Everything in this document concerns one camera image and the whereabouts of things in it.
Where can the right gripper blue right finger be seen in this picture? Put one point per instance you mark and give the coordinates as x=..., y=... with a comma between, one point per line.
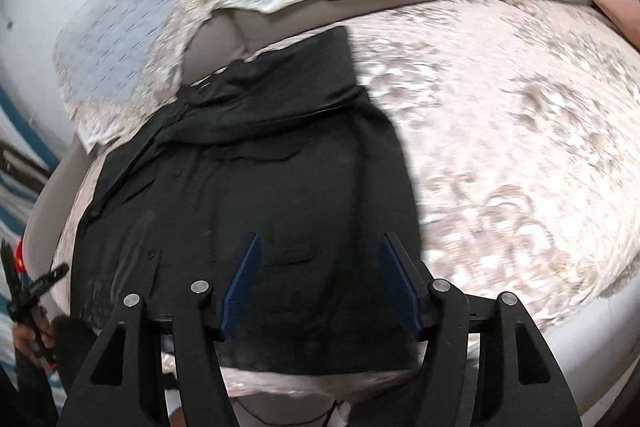
x=403, y=283

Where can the black garment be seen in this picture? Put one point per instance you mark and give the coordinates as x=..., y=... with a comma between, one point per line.
x=288, y=147

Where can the person's left hand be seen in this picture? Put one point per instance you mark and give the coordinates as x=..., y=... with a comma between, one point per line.
x=24, y=337

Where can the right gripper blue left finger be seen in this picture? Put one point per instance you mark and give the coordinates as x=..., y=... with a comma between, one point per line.
x=234, y=302

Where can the blue white striped rug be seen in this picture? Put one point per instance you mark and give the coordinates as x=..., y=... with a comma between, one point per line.
x=26, y=165

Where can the beige floral quilted bedspread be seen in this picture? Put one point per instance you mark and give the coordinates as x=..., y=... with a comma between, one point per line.
x=499, y=140

